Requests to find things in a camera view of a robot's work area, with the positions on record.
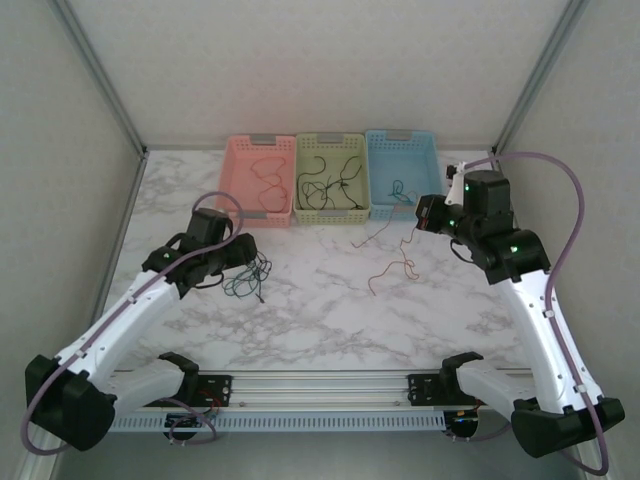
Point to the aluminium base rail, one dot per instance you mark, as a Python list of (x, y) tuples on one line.
[(325, 387)]

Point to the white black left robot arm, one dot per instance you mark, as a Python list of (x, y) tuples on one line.
[(115, 320)]

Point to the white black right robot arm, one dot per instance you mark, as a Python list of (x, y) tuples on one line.
[(540, 325)]

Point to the blue plastic basket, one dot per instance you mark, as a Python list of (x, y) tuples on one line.
[(400, 155)]

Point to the aluminium frame post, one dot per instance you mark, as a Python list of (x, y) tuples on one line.
[(90, 50), (552, 50)]

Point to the aluminium table edge rail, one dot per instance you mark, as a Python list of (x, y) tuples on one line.
[(127, 215)]

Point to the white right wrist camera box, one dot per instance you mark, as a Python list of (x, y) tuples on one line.
[(456, 185)]

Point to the pink plastic basket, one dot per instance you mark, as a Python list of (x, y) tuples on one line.
[(240, 170)]

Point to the short red power lead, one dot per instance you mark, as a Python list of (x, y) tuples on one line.
[(478, 404), (216, 402)]

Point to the green plastic basket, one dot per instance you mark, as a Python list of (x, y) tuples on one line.
[(332, 150)]

